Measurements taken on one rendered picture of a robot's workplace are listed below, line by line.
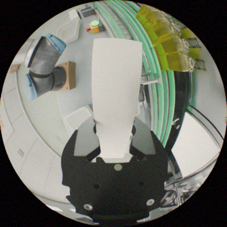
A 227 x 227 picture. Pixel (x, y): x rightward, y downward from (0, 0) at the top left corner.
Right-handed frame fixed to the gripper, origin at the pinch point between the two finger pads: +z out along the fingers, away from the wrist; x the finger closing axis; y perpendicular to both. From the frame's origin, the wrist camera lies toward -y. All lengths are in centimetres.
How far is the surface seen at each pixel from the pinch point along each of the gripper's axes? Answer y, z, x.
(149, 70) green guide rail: -11.0, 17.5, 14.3
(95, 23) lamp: -41.4, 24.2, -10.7
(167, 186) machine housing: 68, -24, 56
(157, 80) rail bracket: -7.3, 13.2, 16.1
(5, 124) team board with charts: 37, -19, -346
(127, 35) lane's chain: -28.5, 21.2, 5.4
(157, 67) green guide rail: -12.6, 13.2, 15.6
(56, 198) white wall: 344, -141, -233
